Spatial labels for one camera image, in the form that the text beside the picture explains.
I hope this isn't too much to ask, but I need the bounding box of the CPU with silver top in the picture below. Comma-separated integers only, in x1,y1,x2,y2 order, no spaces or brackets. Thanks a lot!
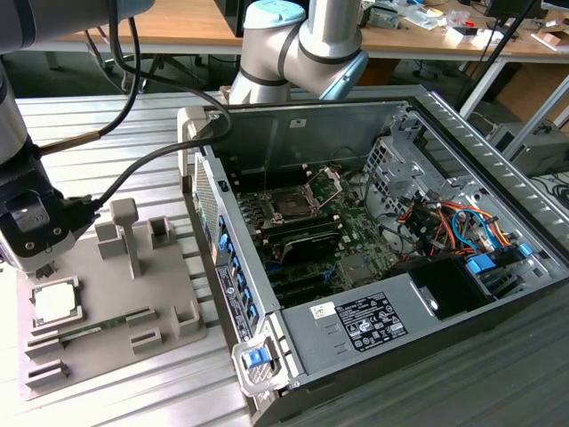
34,284,76,322

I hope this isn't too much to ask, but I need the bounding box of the CPU socket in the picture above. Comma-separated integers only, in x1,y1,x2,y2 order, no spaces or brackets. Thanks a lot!
264,189,321,223

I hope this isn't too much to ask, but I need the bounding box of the grey parts rack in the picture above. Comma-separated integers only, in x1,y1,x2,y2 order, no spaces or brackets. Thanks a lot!
15,197,210,401

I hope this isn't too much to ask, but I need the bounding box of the green RAM stick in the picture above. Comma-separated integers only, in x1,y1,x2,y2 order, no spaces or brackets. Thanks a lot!
60,309,151,343

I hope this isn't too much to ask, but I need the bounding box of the blue case latch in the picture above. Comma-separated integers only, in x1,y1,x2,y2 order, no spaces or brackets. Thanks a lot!
243,349,270,370

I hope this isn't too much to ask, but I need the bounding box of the black graphics card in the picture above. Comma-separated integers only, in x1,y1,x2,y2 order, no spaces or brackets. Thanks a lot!
279,229,343,267

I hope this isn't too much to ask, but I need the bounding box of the open grey PC case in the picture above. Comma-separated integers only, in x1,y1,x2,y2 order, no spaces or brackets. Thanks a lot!
176,84,569,426

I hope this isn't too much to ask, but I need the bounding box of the green motherboard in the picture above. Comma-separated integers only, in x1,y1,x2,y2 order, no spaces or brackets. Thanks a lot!
235,164,401,308

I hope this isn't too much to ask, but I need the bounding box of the grey power supply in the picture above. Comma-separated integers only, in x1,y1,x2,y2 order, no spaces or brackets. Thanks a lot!
277,271,439,377

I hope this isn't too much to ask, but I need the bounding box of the silver chipset heatsink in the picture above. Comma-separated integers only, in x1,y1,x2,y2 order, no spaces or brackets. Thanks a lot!
340,255,379,286

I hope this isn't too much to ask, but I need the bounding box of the grey metal drive cage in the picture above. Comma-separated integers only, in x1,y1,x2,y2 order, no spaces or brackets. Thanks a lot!
362,135,445,214

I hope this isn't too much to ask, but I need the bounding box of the grey metal device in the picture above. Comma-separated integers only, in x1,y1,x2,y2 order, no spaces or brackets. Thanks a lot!
368,4,401,28

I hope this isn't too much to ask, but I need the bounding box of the wooden desk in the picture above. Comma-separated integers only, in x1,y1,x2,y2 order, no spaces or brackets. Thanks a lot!
44,0,569,108

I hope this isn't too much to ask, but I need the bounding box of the black fan shroud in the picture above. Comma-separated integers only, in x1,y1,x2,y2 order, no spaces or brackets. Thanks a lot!
390,257,494,321

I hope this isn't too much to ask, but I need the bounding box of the blue plastic disk carrier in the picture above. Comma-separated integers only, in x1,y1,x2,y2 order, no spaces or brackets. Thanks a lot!
464,253,497,279

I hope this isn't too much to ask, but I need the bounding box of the small white box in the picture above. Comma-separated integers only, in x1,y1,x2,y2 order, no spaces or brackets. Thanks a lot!
446,25,490,46

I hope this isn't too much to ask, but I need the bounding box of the black slanted pole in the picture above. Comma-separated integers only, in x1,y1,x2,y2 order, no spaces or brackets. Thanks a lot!
456,0,537,108

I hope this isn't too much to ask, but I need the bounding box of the grey computer box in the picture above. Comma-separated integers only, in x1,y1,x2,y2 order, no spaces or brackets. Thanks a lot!
488,124,569,179

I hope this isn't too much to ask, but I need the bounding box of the brown cardboard piece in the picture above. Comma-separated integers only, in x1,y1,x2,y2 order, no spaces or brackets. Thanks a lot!
535,31,562,49

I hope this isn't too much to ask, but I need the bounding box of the black camera cable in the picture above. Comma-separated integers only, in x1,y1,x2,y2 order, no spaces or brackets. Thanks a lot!
61,0,232,230

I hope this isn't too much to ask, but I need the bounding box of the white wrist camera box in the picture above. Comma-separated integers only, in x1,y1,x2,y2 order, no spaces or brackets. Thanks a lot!
0,189,77,273

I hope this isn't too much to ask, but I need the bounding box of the metal socket cover frame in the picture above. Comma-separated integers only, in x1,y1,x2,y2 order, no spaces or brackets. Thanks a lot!
301,165,344,211

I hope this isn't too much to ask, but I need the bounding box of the power wire bundle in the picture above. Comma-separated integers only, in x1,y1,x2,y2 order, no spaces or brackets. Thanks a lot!
397,199,451,258

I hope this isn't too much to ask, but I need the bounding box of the blue wire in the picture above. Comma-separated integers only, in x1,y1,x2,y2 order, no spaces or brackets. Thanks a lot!
449,205,501,253

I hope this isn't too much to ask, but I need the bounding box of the orange wire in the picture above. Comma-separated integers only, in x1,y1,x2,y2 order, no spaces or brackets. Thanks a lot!
437,200,515,248

